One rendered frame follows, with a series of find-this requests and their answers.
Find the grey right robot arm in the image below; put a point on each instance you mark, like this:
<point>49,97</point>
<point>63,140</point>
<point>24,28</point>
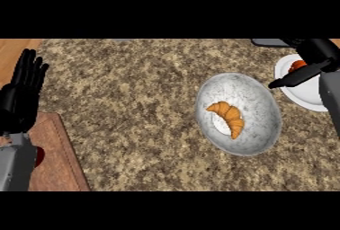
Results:
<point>332,99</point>

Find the orange food item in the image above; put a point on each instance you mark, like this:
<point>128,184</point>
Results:
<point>296,65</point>

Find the brown wooden cutting board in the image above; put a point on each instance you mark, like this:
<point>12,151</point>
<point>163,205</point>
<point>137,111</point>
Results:
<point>58,161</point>

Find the grey marbled plate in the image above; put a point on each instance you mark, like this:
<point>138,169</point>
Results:
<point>255,99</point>

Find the orange croissant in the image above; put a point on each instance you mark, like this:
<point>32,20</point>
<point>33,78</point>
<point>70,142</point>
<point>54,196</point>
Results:
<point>231,115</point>

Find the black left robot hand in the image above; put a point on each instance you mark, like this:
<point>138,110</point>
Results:
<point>20,95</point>

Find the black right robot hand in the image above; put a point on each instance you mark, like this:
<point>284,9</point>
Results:
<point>317,52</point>

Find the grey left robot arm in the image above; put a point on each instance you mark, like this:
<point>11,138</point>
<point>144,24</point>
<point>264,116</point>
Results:
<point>18,164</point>

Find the red round item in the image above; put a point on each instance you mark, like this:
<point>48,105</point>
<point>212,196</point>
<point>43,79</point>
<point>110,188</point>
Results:
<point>40,155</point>

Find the white bowl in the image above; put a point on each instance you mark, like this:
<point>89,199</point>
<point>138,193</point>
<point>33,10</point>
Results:
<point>308,94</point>

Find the flat grey object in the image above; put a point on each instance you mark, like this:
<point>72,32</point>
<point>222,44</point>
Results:
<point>270,42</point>

